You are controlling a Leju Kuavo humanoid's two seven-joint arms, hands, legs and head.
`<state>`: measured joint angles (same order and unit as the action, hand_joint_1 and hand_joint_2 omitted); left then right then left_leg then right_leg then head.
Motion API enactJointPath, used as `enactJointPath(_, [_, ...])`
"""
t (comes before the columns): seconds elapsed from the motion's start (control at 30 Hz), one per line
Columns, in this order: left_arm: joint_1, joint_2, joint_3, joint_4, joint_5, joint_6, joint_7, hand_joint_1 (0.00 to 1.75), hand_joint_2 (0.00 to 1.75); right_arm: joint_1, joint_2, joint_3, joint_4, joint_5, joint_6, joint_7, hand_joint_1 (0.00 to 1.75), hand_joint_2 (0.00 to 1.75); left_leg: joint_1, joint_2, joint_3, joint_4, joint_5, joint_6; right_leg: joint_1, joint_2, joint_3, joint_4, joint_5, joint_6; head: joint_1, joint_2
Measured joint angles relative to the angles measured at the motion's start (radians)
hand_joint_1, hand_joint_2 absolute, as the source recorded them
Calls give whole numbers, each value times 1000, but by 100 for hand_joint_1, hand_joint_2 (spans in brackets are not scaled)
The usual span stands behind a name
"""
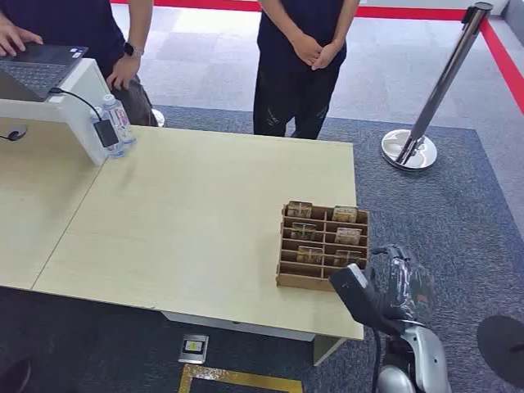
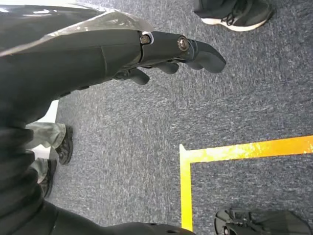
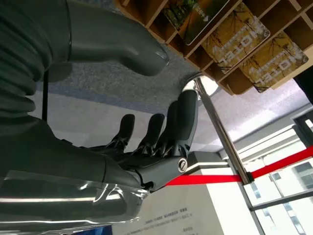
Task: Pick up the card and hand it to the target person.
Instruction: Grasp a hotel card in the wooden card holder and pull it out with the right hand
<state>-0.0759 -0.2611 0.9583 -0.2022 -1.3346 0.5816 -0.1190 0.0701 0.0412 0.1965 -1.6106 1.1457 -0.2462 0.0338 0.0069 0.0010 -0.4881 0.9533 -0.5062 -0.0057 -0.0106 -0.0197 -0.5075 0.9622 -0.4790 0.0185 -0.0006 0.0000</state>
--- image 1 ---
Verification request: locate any person's right hand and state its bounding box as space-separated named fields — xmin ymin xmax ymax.
xmin=291 ymin=33 xmax=325 ymax=67
xmin=0 ymin=16 xmax=44 ymax=58

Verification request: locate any person's left hand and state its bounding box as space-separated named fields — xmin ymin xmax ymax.
xmin=105 ymin=52 xmax=142 ymax=92
xmin=311 ymin=39 xmax=345 ymax=71

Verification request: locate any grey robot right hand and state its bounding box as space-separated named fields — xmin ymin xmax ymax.
xmin=370 ymin=245 xmax=436 ymax=325

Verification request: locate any clear plastic hand cover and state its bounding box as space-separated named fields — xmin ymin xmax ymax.
xmin=386 ymin=255 xmax=436 ymax=327

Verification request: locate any person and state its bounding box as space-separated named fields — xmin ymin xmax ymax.
xmin=252 ymin=0 xmax=361 ymax=141
xmin=0 ymin=0 xmax=159 ymax=128

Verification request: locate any hotel key card autumn print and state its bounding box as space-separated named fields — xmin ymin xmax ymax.
xmin=331 ymin=205 xmax=359 ymax=224
xmin=286 ymin=201 xmax=313 ymax=219
xmin=334 ymin=227 xmax=363 ymax=246
xmin=289 ymin=222 xmax=318 ymax=242
xmin=296 ymin=245 xmax=325 ymax=265

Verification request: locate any wooden card rack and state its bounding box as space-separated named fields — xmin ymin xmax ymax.
xmin=276 ymin=201 xmax=371 ymax=293

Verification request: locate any dark laptop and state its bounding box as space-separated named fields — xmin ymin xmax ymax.
xmin=0 ymin=44 xmax=89 ymax=103

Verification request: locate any clear plastic water bottle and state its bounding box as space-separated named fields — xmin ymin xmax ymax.
xmin=102 ymin=93 xmax=137 ymax=147
xmin=89 ymin=106 xmax=125 ymax=160

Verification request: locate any black power adapter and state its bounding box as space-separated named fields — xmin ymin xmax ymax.
xmin=93 ymin=118 xmax=121 ymax=150

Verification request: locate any white desk partition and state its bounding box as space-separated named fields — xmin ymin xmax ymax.
xmin=0 ymin=57 xmax=111 ymax=168

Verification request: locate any red barrier belt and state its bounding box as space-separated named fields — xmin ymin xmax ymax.
xmin=110 ymin=0 xmax=468 ymax=21
xmin=479 ymin=17 xmax=524 ymax=116

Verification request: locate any black computer mouse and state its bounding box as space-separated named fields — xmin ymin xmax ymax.
xmin=0 ymin=125 xmax=29 ymax=144

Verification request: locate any black round disc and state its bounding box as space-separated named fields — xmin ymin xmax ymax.
xmin=476 ymin=315 xmax=524 ymax=390

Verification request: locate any metal floor socket box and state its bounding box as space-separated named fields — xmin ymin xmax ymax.
xmin=178 ymin=334 xmax=209 ymax=365

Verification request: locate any dark round object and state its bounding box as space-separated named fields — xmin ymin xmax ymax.
xmin=0 ymin=358 xmax=32 ymax=393

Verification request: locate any black power cable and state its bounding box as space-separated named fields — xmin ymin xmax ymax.
xmin=48 ymin=86 xmax=103 ymax=123

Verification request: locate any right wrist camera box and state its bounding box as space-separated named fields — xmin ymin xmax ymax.
xmin=329 ymin=263 xmax=404 ymax=335

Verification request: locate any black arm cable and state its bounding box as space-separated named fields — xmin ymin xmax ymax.
xmin=370 ymin=327 xmax=383 ymax=393

